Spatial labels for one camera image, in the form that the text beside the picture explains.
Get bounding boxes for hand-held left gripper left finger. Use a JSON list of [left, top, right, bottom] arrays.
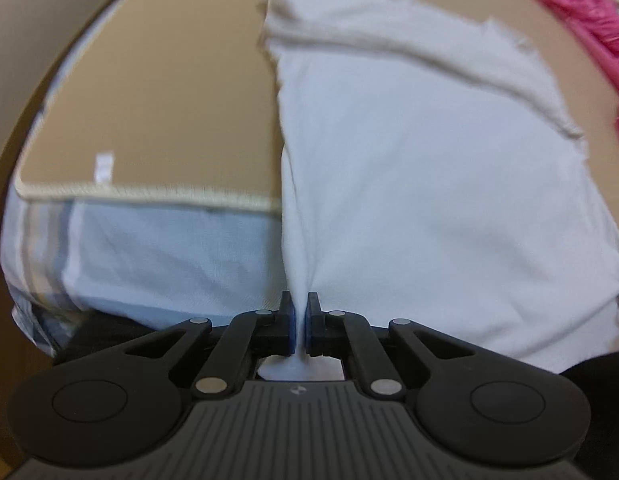
[[109, 291, 296, 400]]

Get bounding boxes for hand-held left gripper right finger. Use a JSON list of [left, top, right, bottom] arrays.
[[306, 291, 490, 402]]

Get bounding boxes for person's dark clothing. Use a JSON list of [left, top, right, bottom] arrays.
[[559, 354, 619, 480]]

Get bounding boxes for pink floral quilt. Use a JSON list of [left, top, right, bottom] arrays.
[[494, 0, 619, 157]]

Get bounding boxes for tan bed mat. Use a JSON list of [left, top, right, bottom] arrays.
[[14, 0, 619, 243]]

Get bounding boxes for white ribbon tag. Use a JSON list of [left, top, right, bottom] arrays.
[[94, 152, 114, 184]]

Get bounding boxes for white long-sleeve shirt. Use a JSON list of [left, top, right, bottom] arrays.
[[256, 0, 619, 382]]

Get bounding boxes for striped blue bed sheet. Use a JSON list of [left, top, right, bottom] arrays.
[[0, 195, 291, 357]]

